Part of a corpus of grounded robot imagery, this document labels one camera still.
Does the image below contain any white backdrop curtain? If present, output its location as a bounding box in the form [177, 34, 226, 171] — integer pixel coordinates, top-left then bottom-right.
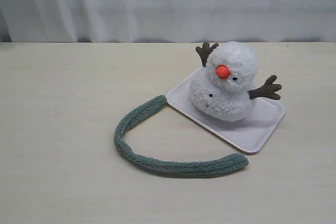
[1, 0, 335, 42]

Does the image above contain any white plush snowman toy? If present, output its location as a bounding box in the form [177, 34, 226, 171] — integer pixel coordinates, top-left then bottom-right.
[189, 41, 282, 122]

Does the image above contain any white rectangular tray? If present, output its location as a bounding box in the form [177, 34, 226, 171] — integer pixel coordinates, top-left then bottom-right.
[166, 68, 286, 154]

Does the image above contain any green fuzzy scarf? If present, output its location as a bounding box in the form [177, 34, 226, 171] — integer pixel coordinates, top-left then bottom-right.
[113, 95, 249, 179]

